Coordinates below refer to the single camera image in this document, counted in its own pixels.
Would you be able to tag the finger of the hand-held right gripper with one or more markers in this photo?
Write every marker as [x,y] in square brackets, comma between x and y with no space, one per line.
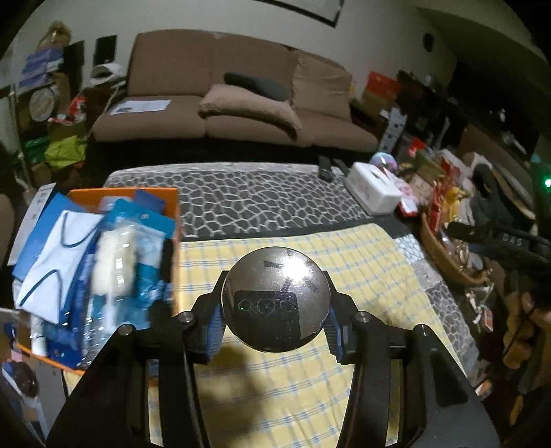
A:
[462,231]

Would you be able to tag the red snack packet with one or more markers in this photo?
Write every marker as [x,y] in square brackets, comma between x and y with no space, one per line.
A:
[407,202]

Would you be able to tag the brown pillow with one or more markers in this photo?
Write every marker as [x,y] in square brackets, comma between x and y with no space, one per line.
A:
[249,107]

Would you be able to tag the grey stone pattern cover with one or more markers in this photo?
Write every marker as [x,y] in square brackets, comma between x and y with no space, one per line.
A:
[258,194]

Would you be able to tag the wicker basket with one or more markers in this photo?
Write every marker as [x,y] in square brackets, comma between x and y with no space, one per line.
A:
[447,262]

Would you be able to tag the black square box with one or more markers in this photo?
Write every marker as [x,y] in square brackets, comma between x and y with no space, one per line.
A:
[105,48]

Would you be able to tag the white tissue box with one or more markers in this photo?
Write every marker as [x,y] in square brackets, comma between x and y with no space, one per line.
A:
[370,189]

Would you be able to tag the round dark compact mirror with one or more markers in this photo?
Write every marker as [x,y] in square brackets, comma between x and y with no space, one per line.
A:
[275,275]

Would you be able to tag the round printed tin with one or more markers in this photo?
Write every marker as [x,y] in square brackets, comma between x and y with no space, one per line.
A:
[43,103]

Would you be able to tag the brown back cushion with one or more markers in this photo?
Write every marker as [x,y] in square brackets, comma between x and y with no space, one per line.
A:
[320,82]

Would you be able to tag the green bag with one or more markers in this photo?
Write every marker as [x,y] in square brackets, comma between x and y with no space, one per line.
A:
[64,150]

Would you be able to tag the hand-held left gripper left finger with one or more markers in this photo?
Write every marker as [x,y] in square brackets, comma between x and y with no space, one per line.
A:
[214,334]

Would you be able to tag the yellow plastic toy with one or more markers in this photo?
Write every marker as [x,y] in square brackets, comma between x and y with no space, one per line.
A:
[454,200]

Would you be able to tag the black remote control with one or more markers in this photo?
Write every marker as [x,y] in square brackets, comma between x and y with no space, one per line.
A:
[326,168]

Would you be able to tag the brown sofa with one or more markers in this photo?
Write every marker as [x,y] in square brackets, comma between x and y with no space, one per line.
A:
[172,64]

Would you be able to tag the person's right hand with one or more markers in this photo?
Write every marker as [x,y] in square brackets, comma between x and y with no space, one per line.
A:
[527,310]

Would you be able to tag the yellow gift bag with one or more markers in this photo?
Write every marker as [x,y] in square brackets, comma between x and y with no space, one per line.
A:
[56,34]

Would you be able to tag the white curved device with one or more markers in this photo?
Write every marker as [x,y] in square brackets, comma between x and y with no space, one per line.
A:
[105,71]

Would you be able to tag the printed paper sheet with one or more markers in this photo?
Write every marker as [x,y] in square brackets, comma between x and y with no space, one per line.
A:
[142,105]

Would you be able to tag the light blue flat box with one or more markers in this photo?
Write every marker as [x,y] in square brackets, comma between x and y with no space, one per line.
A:
[41,228]

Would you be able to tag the stack of blue boxes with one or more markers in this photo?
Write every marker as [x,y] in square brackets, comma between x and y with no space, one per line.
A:
[41,64]

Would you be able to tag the clear cotton swab pack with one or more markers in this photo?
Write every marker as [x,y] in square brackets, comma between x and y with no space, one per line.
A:
[114,258]

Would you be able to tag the orange cardboard box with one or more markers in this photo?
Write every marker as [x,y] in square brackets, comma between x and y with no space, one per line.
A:
[165,206]

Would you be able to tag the red cardboard box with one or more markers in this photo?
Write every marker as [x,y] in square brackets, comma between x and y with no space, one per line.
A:
[383,84]

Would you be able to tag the yellow plaid cloth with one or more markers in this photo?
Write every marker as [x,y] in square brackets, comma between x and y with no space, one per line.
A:
[366,267]

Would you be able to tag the dark blue small box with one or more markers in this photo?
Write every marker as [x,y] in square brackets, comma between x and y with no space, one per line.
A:
[148,200]

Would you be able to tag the stack of white boxes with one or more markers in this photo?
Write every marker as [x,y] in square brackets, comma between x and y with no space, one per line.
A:
[394,129]

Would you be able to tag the dark cushion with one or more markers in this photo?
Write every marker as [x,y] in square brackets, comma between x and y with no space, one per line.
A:
[258,84]

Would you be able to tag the framed wall picture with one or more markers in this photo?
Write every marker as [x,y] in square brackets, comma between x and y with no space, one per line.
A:
[318,13]

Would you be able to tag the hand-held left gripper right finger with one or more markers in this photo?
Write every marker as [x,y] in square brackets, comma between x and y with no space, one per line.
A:
[338,340]

